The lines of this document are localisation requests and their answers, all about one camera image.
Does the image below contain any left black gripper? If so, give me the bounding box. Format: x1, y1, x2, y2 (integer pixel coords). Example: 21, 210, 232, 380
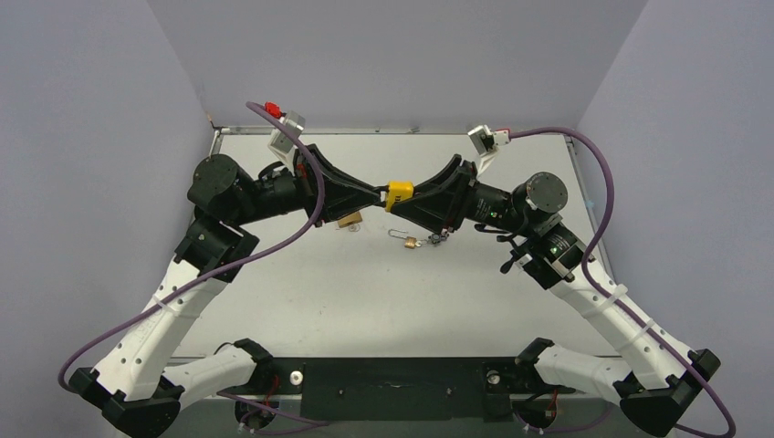
241, 147, 388, 229

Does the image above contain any large brass padlock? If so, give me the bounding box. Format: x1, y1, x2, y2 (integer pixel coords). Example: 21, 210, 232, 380
337, 212, 363, 232

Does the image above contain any small padlock key charm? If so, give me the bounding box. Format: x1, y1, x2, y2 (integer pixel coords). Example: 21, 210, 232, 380
418, 230, 449, 246

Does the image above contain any yellow padlock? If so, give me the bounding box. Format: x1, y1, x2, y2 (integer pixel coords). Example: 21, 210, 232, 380
384, 181, 414, 212

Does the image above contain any small brass padlock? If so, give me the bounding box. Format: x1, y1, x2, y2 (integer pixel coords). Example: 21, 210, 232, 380
387, 228, 422, 249

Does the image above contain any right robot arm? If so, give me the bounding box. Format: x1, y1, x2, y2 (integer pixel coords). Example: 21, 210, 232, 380
384, 156, 719, 437

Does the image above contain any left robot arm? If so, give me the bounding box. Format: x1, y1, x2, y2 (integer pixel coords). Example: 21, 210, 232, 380
69, 146, 382, 437

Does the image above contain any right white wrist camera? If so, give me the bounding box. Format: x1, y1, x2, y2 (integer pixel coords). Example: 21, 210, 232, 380
466, 124, 510, 173

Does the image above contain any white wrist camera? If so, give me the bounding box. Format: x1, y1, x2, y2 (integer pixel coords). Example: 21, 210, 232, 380
268, 111, 306, 169
466, 124, 510, 173

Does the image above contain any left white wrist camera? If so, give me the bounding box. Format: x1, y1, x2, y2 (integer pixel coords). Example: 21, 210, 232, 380
268, 111, 306, 169

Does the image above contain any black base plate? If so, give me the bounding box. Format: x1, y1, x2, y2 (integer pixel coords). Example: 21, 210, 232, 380
213, 356, 576, 423

